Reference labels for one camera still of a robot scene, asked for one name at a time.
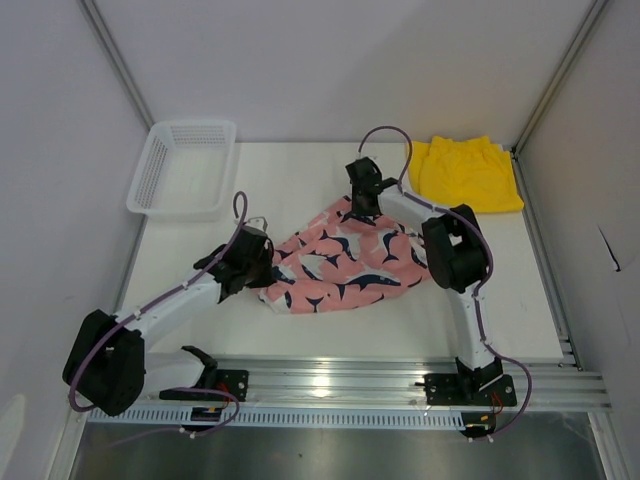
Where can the right side table rail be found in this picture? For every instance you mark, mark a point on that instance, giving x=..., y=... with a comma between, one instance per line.
x=548, y=278

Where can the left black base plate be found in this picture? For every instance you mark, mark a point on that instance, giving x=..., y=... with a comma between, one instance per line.
x=235, y=382

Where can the aluminium mounting rail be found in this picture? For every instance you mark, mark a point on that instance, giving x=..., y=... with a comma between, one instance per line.
x=330, y=382

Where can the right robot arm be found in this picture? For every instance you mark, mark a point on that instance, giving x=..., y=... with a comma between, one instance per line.
x=458, y=259

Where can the right corner frame post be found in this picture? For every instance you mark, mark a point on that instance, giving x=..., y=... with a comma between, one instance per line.
x=577, y=46

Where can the pink patterned shorts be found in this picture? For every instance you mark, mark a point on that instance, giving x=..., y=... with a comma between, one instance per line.
x=341, y=261

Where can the white tray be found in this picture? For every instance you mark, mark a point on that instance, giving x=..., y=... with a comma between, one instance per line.
x=186, y=171

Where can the yellow shorts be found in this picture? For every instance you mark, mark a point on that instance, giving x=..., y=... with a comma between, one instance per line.
x=475, y=172

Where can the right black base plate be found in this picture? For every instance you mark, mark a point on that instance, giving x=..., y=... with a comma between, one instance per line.
x=446, y=389

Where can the slotted cable duct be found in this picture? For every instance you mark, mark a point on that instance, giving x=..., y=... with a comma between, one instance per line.
x=288, y=417

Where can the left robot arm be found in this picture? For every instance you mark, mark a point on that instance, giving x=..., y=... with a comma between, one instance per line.
x=112, y=362

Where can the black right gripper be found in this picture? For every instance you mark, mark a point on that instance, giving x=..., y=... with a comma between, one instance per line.
x=357, y=210

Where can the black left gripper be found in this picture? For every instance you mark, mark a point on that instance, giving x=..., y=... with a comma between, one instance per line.
x=268, y=277

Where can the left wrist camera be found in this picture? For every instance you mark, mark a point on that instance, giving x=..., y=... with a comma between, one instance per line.
x=258, y=222

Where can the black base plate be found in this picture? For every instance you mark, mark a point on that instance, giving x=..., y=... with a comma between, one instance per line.
x=235, y=382
x=446, y=389

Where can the left corner frame post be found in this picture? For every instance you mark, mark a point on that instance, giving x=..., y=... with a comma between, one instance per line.
x=108, y=45

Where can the corner frame post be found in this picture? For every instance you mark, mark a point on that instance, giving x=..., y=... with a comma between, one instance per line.
x=108, y=45
x=577, y=46

